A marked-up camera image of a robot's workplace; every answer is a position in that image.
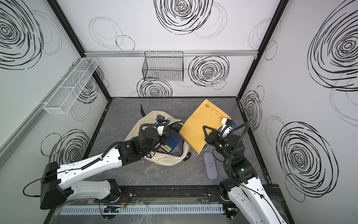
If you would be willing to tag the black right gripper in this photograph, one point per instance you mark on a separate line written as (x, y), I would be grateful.
(210, 139)

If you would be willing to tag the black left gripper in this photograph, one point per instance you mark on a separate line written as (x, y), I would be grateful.
(164, 137)

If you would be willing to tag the yellow kraft notebook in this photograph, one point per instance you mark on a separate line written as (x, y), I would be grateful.
(207, 114)

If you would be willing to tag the dark blue book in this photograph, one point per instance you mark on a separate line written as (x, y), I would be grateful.
(173, 142)

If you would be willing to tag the cream canvas backpack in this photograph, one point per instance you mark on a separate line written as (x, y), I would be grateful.
(171, 125)

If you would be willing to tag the purple pencil case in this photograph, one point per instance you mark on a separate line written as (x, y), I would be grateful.
(210, 166)

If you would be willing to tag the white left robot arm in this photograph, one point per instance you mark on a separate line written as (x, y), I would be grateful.
(63, 183)

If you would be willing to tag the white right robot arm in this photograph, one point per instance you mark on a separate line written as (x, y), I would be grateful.
(243, 186)

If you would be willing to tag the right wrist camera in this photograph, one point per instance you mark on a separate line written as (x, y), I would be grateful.
(227, 124)

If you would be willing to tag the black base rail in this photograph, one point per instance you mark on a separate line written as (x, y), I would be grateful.
(200, 193)

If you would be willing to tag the white slotted cable duct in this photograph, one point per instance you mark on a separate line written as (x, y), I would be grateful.
(143, 209)

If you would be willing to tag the black wire wall basket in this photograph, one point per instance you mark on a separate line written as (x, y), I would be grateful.
(164, 65)

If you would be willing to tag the white mesh wall shelf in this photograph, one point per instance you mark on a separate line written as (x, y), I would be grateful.
(78, 85)

